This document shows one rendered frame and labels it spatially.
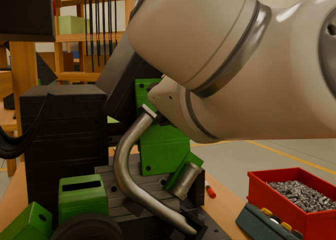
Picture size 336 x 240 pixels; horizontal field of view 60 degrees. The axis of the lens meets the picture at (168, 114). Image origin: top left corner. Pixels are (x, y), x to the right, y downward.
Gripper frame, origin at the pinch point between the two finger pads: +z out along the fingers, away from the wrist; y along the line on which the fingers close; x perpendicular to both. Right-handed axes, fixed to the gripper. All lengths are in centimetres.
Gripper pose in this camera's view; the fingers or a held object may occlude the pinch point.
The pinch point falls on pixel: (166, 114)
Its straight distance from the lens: 44.8
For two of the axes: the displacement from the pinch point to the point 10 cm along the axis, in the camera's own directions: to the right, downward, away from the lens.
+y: -7.3, -6.6, -1.9
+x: -6.0, 7.4, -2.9
